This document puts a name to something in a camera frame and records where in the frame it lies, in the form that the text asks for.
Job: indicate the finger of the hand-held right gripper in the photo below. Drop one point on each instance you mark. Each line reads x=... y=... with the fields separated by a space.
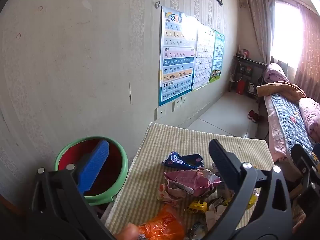
x=301 y=156

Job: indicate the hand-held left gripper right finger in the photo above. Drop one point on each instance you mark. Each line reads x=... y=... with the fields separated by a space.
x=225 y=166

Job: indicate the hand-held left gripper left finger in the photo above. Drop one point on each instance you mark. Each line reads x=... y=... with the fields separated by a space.
x=96 y=161

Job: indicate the green bin with red inside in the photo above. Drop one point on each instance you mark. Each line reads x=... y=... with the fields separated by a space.
x=115 y=165

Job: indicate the gold striped snack wrapper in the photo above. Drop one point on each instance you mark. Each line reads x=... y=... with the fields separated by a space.
x=221 y=201

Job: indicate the yellow snack wrapper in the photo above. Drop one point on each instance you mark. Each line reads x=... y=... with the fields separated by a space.
x=198 y=206

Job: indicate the person's left hand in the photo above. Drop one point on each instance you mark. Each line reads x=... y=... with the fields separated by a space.
x=127 y=233

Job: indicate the blue patchwork quilt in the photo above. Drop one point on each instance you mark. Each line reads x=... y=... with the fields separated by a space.
x=287 y=120

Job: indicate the pink floral blanket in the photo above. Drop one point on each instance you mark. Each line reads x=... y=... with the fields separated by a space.
x=311 y=115

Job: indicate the yellow white wrapper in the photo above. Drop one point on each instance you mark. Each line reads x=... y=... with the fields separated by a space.
x=252 y=200

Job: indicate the blue snack wrapper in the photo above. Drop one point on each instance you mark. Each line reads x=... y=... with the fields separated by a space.
x=180 y=161

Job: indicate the red shoe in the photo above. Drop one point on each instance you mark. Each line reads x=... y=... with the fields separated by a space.
x=250 y=114
x=256 y=118

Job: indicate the pink orange patterned wrapper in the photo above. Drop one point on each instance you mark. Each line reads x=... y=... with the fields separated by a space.
x=166 y=196

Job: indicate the striped cloth covered table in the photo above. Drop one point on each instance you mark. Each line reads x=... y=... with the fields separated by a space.
x=162 y=140

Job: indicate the orange blanket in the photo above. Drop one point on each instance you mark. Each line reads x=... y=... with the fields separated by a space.
x=280 y=90

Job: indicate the pale crumpled wrapper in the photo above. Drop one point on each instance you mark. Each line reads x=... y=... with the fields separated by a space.
x=198 y=231

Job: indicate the red container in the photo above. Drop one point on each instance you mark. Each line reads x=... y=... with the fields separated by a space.
x=241 y=87

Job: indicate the white jug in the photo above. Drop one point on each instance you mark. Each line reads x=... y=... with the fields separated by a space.
x=251 y=88

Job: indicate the orange snack wrapper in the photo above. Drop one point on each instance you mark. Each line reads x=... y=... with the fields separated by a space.
x=162 y=222

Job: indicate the pink folded blanket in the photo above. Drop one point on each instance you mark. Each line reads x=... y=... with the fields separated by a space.
x=275 y=73

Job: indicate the patterned curtain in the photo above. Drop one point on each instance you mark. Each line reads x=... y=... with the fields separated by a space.
x=261 y=22
x=310 y=55

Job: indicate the dark metal shelf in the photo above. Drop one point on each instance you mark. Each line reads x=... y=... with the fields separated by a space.
x=250 y=66

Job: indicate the red white box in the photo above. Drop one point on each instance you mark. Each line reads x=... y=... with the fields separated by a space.
x=245 y=53

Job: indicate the window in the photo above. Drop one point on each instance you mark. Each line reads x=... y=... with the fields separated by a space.
x=287 y=30

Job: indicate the white wall socket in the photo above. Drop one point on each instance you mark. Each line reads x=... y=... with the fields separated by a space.
x=176 y=104
x=183 y=100

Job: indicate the white blank wall plate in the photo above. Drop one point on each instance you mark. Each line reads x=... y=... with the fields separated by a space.
x=160 y=112

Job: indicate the white chart wall poster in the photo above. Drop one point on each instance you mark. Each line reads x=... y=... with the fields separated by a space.
x=203 y=60

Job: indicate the green chart wall poster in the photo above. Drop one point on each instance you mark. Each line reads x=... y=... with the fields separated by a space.
x=218 y=55

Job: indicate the blue-bordered letter wall poster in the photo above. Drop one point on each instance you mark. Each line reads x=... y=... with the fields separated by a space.
x=175 y=62

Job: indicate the wall hook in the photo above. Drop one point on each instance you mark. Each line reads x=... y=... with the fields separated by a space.
x=156 y=4

